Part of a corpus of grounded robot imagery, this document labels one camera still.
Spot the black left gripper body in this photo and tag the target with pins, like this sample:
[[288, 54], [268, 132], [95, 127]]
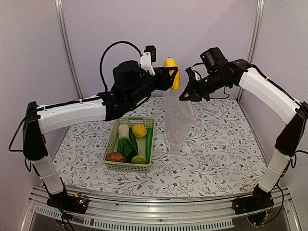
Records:
[[162, 84]]

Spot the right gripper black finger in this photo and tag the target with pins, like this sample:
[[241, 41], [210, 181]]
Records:
[[188, 95], [205, 96]]

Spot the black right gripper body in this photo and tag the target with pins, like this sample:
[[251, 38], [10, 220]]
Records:
[[213, 82]]

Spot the clear zip top bag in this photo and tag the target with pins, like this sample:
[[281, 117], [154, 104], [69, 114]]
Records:
[[178, 116]]

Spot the yellow lemon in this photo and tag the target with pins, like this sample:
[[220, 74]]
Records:
[[139, 131]]

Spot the green cucumber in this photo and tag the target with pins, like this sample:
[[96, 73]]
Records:
[[148, 145]]

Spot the yellow green mango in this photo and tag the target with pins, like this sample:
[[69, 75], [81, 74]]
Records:
[[138, 159]]

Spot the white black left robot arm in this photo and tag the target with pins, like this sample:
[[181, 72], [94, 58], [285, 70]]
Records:
[[133, 83]]

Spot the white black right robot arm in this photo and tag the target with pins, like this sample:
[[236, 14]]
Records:
[[292, 113]]

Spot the floral patterned table mat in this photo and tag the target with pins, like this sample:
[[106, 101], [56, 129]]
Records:
[[219, 156]]

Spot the green bok choy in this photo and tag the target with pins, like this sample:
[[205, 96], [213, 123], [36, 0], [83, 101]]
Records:
[[127, 144]]

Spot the brown bread roll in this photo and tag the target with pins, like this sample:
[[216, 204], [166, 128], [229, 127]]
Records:
[[115, 157]]

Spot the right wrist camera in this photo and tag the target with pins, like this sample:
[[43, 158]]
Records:
[[193, 74]]

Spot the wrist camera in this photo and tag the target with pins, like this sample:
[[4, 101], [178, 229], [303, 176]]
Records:
[[193, 74], [148, 57]]

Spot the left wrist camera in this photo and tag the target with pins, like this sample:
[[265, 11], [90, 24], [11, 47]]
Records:
[[148, 57]]

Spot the aluminium front rail base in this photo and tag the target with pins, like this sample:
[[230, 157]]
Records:
[[119, 212]]

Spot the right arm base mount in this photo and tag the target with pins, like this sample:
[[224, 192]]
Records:
[[256, 207]]

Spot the left aluminium frame post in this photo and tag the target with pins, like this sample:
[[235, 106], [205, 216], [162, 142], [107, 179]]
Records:
[[66, 45]]

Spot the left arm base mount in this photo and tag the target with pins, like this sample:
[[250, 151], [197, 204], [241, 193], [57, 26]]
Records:
[[77, 203]]

